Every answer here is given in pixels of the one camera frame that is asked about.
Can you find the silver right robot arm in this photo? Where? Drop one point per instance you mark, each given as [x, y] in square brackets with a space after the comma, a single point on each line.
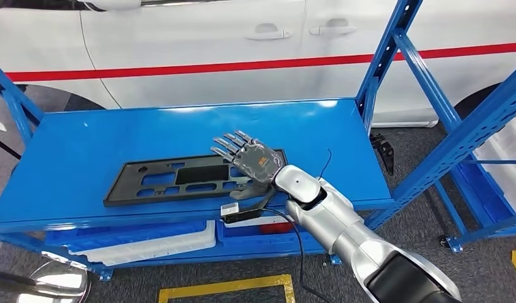
[345, 226]

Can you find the white plastic crate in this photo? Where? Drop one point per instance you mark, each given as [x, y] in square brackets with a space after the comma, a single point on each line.
[508, 167]
[245, 221]
[149, 249]

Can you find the black bracket object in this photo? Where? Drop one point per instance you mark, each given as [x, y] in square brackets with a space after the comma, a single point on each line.
[383, 152]

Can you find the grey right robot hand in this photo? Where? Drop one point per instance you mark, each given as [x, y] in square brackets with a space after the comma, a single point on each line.
[258, 161]

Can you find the white car with red stripe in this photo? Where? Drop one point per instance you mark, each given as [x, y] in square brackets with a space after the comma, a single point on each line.
[199, 42]

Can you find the red item in crate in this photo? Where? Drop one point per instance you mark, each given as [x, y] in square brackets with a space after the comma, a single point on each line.
[276, 228]

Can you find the black barrier belt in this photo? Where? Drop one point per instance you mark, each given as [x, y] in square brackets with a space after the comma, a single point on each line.
[7, 151]

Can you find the blue metal shelf rack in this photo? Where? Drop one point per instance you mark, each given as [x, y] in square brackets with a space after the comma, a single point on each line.
[116, 138]
[471, 188]

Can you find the black plastic frame part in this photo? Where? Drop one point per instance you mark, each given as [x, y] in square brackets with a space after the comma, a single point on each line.
[199, 175]

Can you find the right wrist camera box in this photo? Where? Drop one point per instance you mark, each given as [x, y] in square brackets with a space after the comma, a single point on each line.
[230, 209]

